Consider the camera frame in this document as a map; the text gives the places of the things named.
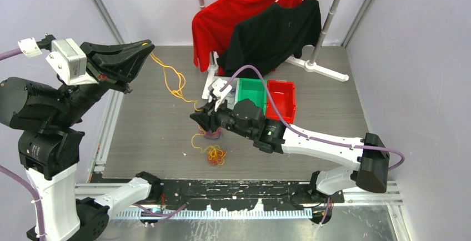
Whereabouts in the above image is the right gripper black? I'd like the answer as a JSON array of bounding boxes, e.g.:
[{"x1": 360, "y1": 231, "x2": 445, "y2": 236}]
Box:
[{"x1": 190, "y1": 96, "x2": 254, "y2": 140}]

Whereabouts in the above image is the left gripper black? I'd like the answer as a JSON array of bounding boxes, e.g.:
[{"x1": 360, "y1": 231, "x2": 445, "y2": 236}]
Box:
[{"x1": 53, "y1": 37, "x2": 157, "y2": 123}]

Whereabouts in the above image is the purple red cable bundle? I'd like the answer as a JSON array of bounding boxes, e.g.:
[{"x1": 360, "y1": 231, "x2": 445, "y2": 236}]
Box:
[{"x1": 198, "y1": 125, "x2": 225, "y2": 142}]

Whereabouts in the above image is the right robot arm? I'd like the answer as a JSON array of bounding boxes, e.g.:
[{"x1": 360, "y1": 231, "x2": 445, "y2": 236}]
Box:
[{"x1": 190, "y1": 99, "x2": 390, "y2": 203}]

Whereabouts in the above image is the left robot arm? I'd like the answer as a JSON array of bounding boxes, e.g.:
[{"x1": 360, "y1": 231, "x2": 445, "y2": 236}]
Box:
[{"x1": 1, "y1": 34, "x2": 163, "y2": 240}]

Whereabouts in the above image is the white plastic bin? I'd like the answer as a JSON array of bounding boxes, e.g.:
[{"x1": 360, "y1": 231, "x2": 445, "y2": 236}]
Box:
[{"x1": 204, "y1": 76, "x2": 239, "y2": 109}]

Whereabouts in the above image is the green plastic bin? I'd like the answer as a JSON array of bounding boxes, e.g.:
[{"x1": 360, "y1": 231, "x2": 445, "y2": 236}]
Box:
[{"x1": 234, "y1": 78, "x2": 267, "y2": 116}]

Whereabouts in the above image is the red plastic bin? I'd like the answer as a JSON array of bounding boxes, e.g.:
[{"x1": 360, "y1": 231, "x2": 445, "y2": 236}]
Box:
[{"x1": 267, "y1": 80, "x2": 297, "y2": 124}]

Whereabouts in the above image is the red t-shirt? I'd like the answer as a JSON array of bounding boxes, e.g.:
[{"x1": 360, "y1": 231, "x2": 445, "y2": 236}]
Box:
[{"x1": 191, "y1": 0, "x2": 305, "y2": 77}]

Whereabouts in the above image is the black t-shirt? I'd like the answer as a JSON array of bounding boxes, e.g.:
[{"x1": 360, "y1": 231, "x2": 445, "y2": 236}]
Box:
[{"x1": 217, "y1": 0, "x2": 322, "y2": 76}]

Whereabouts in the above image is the white clothes rack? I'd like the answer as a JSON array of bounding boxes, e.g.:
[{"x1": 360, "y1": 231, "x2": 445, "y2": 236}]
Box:
[{"x1": 201, "y1": 0, "x2": 349, "y2": 99}]

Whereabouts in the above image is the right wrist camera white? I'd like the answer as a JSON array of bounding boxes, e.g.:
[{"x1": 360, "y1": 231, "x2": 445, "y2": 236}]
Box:
[{"x1": 208, "y1": 78, "x2": 233, "y2": 111}]

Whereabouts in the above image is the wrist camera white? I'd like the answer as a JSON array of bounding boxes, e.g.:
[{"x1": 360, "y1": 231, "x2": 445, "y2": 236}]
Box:
[
  {"x1": 18, "y1": 34, "x2": 98, "y2": 86},
  {"x1": 208, "y1": 78, "x2": 233, "y2": 111}
]

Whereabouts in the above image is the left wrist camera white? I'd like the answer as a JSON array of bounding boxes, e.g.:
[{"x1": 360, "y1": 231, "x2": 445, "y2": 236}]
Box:
[{"x1": 18, "y1": 34, "x2": 98, "y2": 86}]

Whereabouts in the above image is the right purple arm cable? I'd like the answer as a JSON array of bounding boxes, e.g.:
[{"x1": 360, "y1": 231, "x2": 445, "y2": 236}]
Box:
[{"x1": 219, "y1": 64, "x2": 405, "y2": 226}]

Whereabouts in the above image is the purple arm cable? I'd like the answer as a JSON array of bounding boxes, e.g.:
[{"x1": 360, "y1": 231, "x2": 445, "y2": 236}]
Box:
[
  {"x1": 0, "y1": 47, "x2": 188, "y2": 241},
  {"x1": 219, "y1": 64, "x2": 405, "y2": 226}
]

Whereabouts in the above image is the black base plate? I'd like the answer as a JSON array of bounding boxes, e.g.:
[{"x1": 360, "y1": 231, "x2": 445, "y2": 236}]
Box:
[{"x1": 139, "y1": 179, "x2": 327, "y2": 212}]

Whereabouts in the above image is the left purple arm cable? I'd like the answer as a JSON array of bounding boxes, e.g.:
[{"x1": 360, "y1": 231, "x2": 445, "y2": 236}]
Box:
[{"x1": 0, "y1": 47, "x2": 188, "y2": 241}]

